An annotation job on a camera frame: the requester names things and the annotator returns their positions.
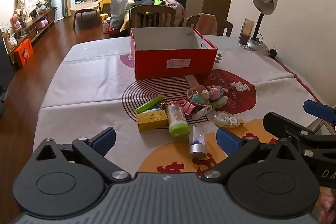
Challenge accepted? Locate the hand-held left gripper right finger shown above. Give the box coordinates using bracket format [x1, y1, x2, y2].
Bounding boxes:
[201, 127, 305, 184]

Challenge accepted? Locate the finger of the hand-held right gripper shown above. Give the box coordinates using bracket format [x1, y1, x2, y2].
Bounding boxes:
[263, 112, 315, 146]
[303, 100, 336, 123]

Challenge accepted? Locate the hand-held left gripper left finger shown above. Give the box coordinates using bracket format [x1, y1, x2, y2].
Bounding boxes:
[33, 127, 132, 184]

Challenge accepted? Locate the yellow correction tape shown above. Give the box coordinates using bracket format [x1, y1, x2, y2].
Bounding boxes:
[213, 110, 244, 127]

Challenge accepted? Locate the clear bottle silver cap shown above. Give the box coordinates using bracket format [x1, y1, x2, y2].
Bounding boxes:
[189, 125, 208, 159]

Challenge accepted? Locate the teal keychain toy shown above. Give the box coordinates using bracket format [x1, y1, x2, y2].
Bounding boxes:
[194, 91, 210, 104]

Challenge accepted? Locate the small yellow box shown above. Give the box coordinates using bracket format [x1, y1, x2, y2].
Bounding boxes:
[136, 110, 168, 132]

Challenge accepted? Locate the pink binder clip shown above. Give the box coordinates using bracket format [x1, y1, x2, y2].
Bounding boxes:
[181, 99, 197, 116]

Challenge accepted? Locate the clear jar green lid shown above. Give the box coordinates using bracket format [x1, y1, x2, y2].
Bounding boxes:
[166, 102, 190, 138]

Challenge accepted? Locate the pink heart-shaped box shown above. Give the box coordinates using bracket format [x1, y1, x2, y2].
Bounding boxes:
[187, 84, 210, 107]

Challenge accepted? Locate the green marker pen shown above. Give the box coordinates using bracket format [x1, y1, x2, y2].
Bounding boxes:
[135, 95, 164, 114]

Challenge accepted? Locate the red cardboard shoe box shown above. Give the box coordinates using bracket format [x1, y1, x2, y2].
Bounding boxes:
[130, 27, 218, 80]

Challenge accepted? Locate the person's right hand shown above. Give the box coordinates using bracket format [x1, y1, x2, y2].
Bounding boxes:
[319, 187, 336, 224]

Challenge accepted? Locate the printed red white tablecloth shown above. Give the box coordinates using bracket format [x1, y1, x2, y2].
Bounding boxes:
[33, 35, 328, 180]

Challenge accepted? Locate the tall glass jar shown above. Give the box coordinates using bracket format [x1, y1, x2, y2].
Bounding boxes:
[238, 18, 255, 48]

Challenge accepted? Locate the orange gift box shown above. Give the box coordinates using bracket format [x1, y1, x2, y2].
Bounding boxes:
[14, 39, 34, 68]

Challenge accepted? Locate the pink towel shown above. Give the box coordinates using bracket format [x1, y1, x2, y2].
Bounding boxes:
[199, 13, 218, 35]

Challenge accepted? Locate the dark cabinet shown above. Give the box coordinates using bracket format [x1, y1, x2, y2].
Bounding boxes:
[0, 38, 15, 88]

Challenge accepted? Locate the translucent plastic bag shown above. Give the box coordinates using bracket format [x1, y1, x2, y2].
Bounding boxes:
[110, 0, 129, 30]

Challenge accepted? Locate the wooden tv cabinet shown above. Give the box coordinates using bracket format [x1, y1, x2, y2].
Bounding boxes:
[5, 9, 57, 62]

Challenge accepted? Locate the wooden coffee table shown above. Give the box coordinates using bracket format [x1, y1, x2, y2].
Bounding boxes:
[70, 1, 103, 30]

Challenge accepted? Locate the wooden slatted dining chair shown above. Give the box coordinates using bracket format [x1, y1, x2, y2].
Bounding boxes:
[129, 5, 176, 36]

